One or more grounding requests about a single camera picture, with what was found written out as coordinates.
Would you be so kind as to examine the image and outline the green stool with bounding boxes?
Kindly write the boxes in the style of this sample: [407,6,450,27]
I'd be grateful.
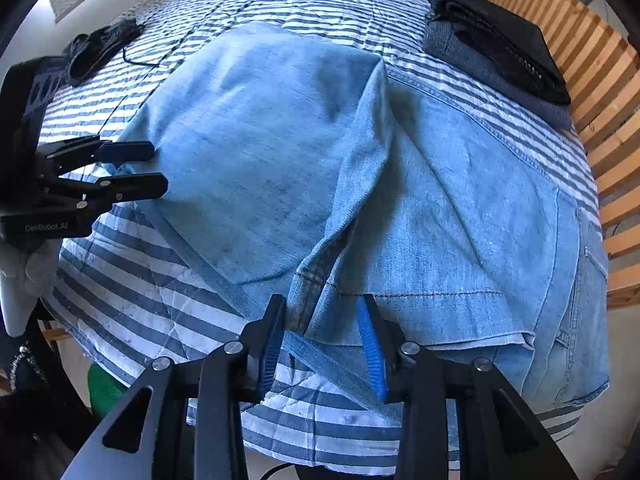
[87,364,128,418]

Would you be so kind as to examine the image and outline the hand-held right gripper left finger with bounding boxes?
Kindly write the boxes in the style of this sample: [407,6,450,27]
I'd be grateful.
[60,294,288,480]

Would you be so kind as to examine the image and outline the person's left hand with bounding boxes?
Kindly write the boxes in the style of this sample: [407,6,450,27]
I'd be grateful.
[0,246,60,286]

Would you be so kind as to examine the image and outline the light blue jeans pants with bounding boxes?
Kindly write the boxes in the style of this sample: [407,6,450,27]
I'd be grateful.
[117,20,611,448]

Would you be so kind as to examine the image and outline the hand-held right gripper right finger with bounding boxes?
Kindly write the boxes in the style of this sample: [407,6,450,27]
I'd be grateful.
[357,294,583,480]

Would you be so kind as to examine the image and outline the grey blue folded pants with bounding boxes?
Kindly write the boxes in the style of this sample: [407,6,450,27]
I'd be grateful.
[424,17,573,131]

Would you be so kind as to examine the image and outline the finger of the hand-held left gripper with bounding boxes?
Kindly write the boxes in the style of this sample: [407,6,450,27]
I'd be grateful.
[40,136,156,176]
[55,172,168,211]

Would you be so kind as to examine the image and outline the wooden slatted headboard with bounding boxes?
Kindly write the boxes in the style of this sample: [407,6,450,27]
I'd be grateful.
[480,0,640,306]

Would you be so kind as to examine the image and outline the black cable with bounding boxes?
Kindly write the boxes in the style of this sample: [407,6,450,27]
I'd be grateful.
[120,42,173,68]

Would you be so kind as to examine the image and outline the dark navy crumpled pants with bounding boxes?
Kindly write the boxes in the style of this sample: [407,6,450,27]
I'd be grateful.
[62,18,143,86]

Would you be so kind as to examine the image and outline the black folded pants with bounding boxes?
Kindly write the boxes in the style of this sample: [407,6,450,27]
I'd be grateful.
[421,0,572,106]

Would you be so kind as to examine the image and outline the blue white striped bed cover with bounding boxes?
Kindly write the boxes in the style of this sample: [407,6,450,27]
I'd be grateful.
[37,0,608,476]

